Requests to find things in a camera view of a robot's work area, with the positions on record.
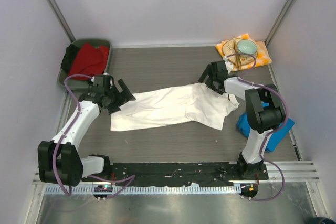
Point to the white flower print t-shirt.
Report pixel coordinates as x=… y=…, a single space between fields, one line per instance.
x=174 y=105

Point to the aluminium frame rail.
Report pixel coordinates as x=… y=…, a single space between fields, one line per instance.
x=293 y=171

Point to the light green bowl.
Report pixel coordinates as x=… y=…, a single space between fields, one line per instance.
x=247 y=46

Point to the gold cutlery piece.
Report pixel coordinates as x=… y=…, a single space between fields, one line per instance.
x=237 y=60

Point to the blue t-shirt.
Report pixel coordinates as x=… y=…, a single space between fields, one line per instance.
x=244 y=127

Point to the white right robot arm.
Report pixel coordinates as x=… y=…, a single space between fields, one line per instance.
x=264 y=109

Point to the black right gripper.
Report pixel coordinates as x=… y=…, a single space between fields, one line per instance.
x=209 y=72

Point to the beige decorated plate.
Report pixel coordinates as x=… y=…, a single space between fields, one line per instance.
x=228 y=52

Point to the white slotted cable duct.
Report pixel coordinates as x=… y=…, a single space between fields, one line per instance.
x=104 y=189

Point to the black t-shirt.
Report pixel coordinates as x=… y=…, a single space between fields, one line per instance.
x=69 y=57

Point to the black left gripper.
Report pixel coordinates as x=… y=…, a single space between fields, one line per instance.
x=115 y=107

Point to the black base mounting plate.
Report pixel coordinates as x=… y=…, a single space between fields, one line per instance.
x=182 y=174

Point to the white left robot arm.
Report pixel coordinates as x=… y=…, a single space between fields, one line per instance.
x=58 y=159

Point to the red t-shirt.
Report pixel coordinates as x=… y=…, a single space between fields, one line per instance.
x=90 y=60

